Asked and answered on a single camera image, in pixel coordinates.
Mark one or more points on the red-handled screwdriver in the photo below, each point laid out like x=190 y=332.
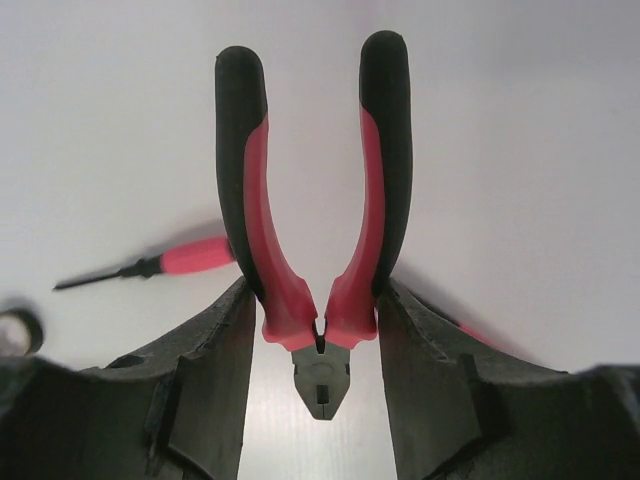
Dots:
x=194 y=257

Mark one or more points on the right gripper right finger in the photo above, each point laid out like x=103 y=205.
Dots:
x=461 y=409

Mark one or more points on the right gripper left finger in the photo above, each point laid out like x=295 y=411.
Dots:
x=172 y=409

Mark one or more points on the red black pliers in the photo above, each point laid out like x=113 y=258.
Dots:
x=321 y=358

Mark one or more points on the black electrical tape roll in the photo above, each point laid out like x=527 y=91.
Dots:
x=22 y=328

